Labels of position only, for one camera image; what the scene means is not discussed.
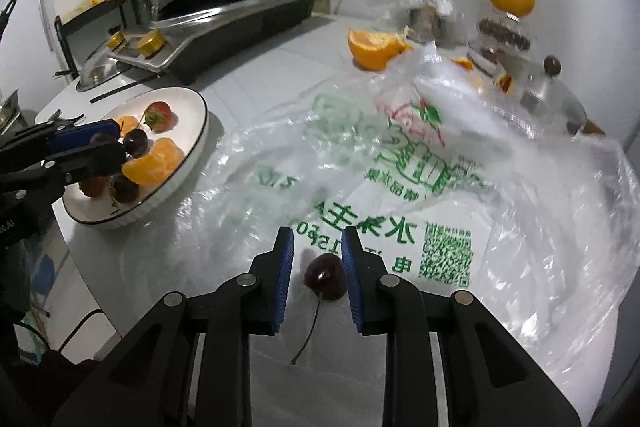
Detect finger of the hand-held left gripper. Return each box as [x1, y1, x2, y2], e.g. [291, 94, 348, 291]
[0, 141, 127, 208]
[0, 118, 122, 165]

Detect clear jar of dried fruit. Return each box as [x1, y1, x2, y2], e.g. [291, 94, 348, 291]
[467, 9, 533, 70]

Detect black metal rack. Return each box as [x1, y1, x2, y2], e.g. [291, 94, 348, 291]
[52, 0, 131, 82]

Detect black chopsticks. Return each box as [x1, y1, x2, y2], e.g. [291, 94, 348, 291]
[90, 74, 162, 104]

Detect large steel wok lid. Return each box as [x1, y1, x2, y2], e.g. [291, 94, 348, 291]
[75, 39, 126, 92]

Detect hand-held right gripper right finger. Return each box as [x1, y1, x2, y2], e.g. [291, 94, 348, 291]
[341, 226, 581, 427]

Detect white plate with dark rim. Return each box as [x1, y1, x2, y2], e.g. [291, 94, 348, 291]
[62, 87, 209, 229]

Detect steel pot lid wooden knob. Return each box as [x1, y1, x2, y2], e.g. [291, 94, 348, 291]
[520, 54, 588, 128]

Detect red strawberry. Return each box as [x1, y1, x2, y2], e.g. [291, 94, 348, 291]
[77, 176, 108, 198]
[144, 102, 178, 134]

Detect cut orange half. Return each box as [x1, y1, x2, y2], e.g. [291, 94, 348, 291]
[348, 28, 413, 72]

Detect steel cooker with brass knobs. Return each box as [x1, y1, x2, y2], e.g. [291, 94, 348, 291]
[107, 0, 328, 85]

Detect large clear printed plastic bag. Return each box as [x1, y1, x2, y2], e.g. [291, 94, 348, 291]
[175, 42, 640, 408]

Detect small steel pot wooden handle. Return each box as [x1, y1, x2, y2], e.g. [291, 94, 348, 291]
[500, 67, 606, 138]

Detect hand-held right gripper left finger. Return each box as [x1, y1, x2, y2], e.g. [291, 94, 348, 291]
[52, 227, 294, 427]

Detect dark red cherry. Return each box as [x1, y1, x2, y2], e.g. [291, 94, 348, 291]
[291, 253, 347, 365]
[109, 174, 141, 205]
[122, 129, 150, 158]

